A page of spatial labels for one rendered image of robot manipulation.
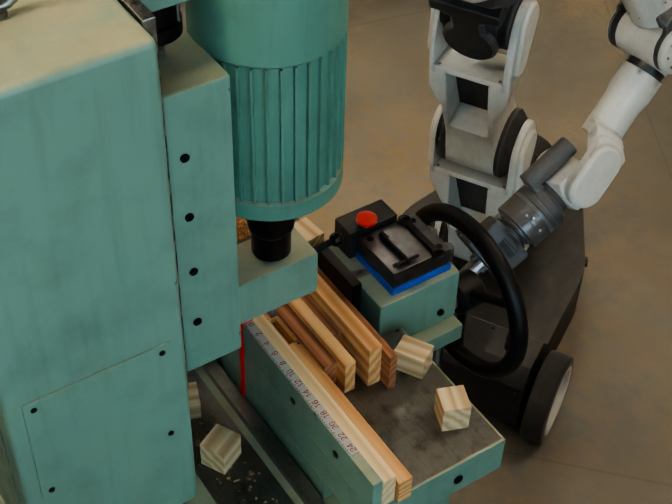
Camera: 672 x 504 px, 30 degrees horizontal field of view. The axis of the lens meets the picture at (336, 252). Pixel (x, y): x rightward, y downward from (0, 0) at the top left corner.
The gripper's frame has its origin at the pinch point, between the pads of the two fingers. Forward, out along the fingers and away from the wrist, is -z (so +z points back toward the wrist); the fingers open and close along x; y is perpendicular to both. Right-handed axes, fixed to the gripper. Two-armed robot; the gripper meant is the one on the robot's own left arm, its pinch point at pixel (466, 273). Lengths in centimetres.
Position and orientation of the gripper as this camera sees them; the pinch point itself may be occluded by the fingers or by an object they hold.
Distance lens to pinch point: 206.3
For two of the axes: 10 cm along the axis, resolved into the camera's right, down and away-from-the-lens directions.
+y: 1.7, 1.8, -9.7
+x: -6.6, -7.1, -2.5
